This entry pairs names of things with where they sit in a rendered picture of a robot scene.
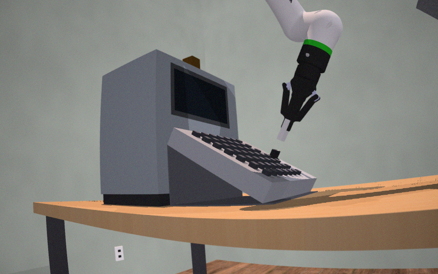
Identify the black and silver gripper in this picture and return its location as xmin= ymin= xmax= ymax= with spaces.
xmin=277 ymin=64 xmax=321 ymax=142

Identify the grey control console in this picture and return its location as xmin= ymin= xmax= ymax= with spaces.
xmin=100 ymin=49 xmax=318 ymax=207

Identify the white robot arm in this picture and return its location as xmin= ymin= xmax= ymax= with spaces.
xmin=265 ymin=0 xmax=343 ymax=73

